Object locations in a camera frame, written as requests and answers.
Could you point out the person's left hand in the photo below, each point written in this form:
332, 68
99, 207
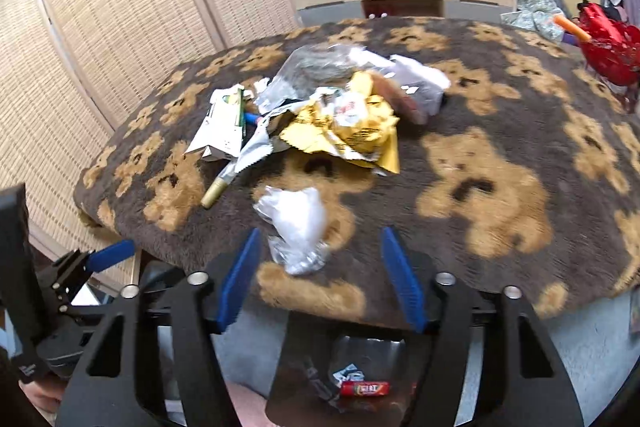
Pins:
46, 395

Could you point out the white plastic wrap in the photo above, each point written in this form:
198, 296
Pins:
299, 221

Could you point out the orange handle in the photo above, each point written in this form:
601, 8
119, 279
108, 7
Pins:
570, 27

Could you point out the floral green cloth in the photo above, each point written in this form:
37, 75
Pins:
536, 15

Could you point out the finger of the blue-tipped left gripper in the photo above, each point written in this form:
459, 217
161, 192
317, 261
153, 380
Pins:
112, 255

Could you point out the dark trash bin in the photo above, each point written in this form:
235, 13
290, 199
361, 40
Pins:
317, 355

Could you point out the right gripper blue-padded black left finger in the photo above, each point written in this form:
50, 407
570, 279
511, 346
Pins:
118, 381

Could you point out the red cylindrical can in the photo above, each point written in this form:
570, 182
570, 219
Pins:
365, 389

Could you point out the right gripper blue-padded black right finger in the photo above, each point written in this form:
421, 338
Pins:
523, 381

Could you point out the yellow snack wrapper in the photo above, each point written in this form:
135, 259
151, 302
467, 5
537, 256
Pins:
353, 123

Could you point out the silver grey foil bag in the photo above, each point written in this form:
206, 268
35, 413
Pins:
413, 90

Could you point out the white green paper package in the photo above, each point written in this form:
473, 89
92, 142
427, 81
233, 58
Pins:
221, 133

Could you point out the woven bamboo folding screen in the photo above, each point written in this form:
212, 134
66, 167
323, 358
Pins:
72, 71

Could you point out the red plastic basket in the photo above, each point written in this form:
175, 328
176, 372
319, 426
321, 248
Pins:
613, 48

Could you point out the teddy bear pattern blanket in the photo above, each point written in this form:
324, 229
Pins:
529, 174

